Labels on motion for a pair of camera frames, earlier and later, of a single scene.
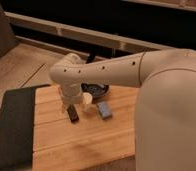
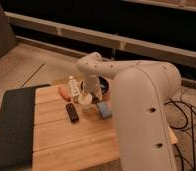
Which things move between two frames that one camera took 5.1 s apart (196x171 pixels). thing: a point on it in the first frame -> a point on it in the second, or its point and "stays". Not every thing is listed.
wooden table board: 58,144 stays
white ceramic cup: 87,100 stays
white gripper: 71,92 -> 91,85
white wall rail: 84,34 stays
